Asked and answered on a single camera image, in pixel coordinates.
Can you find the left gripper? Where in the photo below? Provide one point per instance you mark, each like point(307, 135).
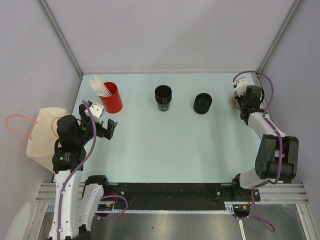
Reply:
point(106, 132)

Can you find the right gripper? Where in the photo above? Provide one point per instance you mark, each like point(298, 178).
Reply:
point(239, 99)

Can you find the brown pulp cup carrier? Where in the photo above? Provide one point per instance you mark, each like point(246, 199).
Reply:
point(236, 100)

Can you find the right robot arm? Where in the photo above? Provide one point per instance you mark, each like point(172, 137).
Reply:
point(276, 161)

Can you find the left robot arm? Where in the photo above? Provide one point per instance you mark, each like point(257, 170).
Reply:
point(73, 210)

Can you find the red cylindrical straw holder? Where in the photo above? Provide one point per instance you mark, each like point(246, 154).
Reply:
point(114, 102)

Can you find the tilted black ribbed cup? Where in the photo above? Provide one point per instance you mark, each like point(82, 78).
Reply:
point(202, 103)

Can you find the upright black ribbed cup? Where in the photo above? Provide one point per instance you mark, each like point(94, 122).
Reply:
point(163, 97)

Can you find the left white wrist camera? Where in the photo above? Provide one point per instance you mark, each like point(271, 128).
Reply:
point(97, 111)

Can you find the translucent bag with orange handles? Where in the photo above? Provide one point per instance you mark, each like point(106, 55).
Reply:
point(41, 140)

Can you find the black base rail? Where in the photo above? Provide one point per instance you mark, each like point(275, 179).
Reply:
point(168, 197)

